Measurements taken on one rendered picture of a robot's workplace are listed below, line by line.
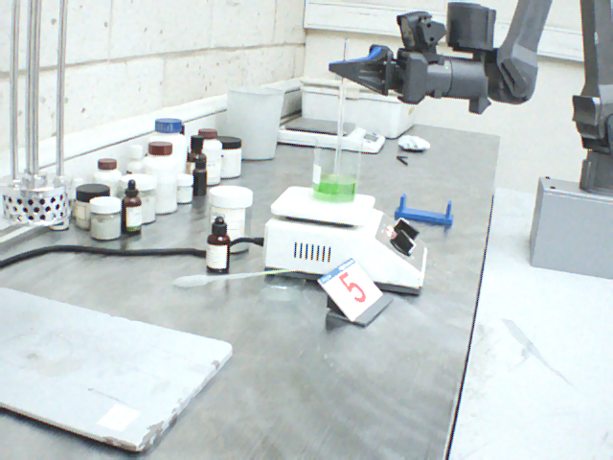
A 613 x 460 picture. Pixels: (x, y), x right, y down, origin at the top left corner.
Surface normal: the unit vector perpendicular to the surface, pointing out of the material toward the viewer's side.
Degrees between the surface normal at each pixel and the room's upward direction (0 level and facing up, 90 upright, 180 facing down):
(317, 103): 93
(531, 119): 90
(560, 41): 90
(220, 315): 0
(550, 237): 90
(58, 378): 0
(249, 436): 0
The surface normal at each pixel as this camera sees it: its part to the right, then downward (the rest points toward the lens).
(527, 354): 0.07, -0.95
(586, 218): -0.28, 0.26
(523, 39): 0.18, 0.23
